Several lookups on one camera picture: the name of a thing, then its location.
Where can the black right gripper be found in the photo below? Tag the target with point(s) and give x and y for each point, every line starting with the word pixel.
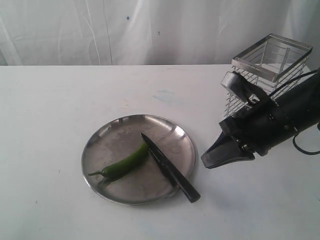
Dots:
pixel 248 131

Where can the black knife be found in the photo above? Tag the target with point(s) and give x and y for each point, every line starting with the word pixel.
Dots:
pixel 174 174

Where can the green chili pepper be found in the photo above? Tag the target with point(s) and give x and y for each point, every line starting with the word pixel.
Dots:
pixel 124 166

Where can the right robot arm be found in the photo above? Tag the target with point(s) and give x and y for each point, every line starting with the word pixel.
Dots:
pixel 302 104

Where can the round steel plate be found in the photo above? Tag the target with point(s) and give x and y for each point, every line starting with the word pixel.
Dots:
pixel 147 183

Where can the white backdrop curtain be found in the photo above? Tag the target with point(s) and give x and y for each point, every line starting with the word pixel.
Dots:
pixel 148 32

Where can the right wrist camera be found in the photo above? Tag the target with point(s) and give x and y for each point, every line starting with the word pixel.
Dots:
pixel 237 85

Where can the wire metal utensil holder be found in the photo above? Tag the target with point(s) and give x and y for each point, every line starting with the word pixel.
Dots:
pixel 269 63

